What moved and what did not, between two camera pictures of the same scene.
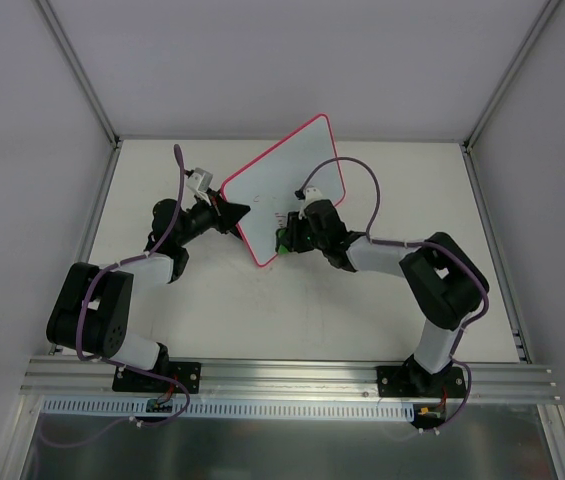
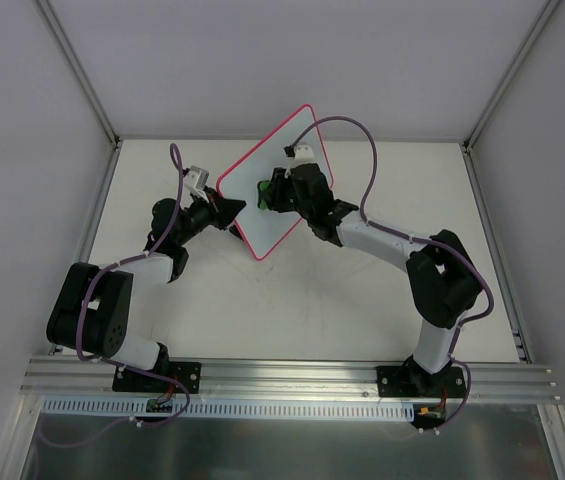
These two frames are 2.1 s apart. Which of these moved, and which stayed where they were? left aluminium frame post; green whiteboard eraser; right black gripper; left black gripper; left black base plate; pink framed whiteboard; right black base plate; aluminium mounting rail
Moved: right black gripper; pink framed whiteboard; green whiteboard eraser
Stayed: right black base plate; left aluminium frame post; left black gripper; aluminium mounting rail; left black base plate
